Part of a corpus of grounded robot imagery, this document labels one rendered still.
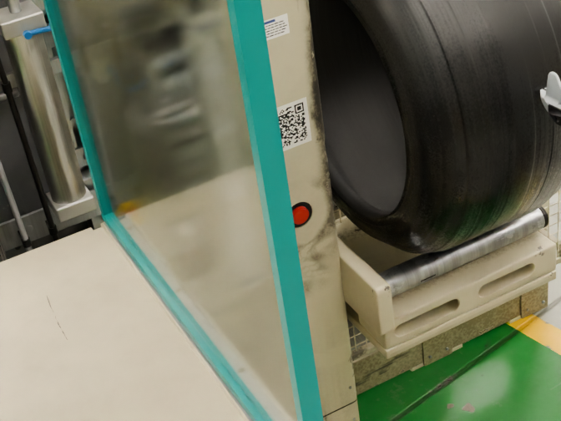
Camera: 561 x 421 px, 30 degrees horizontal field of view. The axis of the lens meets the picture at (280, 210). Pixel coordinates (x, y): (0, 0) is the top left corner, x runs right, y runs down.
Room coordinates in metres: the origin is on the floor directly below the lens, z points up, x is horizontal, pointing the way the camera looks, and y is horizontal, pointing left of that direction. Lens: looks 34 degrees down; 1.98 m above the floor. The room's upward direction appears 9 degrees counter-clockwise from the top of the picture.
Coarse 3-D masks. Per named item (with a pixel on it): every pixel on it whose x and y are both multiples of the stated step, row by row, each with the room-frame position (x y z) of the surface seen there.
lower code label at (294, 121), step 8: (288, 104) 1.37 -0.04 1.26; (296, 104) 1.37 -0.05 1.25; (304, 104) 1.38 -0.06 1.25; (280, 112) 1.36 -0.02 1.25; (288, 112) 1.36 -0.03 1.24; (296, 112) 1.37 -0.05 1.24; (304, 112) 1.37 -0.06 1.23; (280, 120) 1.36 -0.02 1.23; (288, 120) 1.36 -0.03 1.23; (296, 120) 1.37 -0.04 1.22; (304, 120) 1.37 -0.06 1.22; (280, 128) 1.36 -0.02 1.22; (288, 128) 1.36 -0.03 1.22; (296, 128) 1.37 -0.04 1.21; (304, 128) 1.37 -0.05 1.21; (288, 136) 1.36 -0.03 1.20; (296, 136) 1.37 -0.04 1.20; (304, 136) 1.37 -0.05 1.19; (288, 144) 1.36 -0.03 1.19; (296, 144) 1.37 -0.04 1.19
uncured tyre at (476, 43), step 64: (320, 0) 1.79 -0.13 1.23; (384, 0) 1.37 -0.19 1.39; (448, 0) 1.34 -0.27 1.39; (320, 64) 1.78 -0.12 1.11; (384, 64) 1.35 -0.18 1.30; (448, 64) 1.29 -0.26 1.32; (512, 64) 1.30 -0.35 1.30; (384, 128) 1.73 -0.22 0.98; (448, 128) 1.26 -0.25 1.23; (512, 128) 1.28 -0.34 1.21; (384, 192) 1.60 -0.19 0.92; (448, 192) 1.26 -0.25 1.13; (512, 192) 1.29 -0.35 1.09
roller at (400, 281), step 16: (512, 224) 1.44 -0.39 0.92; (528, 224) 1.45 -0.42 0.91; (544, 224) 1.46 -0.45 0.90; (480, 240) 1.41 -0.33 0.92; (496, 240) 1.42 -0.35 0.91; (512, 240) 1.43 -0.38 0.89; (416, 256) 1.39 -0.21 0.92; (432, 256) 1.38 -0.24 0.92; (448, 256) 1.39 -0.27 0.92; (464, 256) 1.39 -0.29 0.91; (480, 256) 1.41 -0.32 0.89; (384, 272) 1.36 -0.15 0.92; (400, 272) 1.36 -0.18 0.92; (416, 272) 1.36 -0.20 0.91; (432, 272) 1.37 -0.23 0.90; (400, 288) 1.34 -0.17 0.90
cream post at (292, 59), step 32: (288, 0) 1.37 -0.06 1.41; (288, 64) 1.37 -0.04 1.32; (288, 96) 1.37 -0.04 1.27; (320, 128) 1.38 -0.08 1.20; (288, 160) 1.36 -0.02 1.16; (320, 160) 1.38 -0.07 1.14; (320, 192) 1.38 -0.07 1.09; (320, 224) 1.38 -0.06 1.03; (320, 256) 1.37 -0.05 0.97; (320, 288) 1.37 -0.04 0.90; (320, 320) 1.37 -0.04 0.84; (320, 352) 1.36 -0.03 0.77; (320, 384) 1.36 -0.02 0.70; (352, 384) 1.38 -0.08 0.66; (352, 416) 1.38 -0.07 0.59
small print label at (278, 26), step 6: (270, 18) 1.36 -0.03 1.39; (276, 18) 1.37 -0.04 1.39; (282, 18) 1.37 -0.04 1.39; (270, 24) 1.36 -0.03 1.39; (276, 24) 1.36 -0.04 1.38; (282, 24) 1.37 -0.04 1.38; (288, 24) 1.37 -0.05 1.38; (270, 30) 1.36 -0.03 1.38; (276, 30) 1.36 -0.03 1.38; (282, 30) 1.37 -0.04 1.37; (288, 30) 1.37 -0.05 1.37; (270, 36) 1.36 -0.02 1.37; (276, 36) 1.36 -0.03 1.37
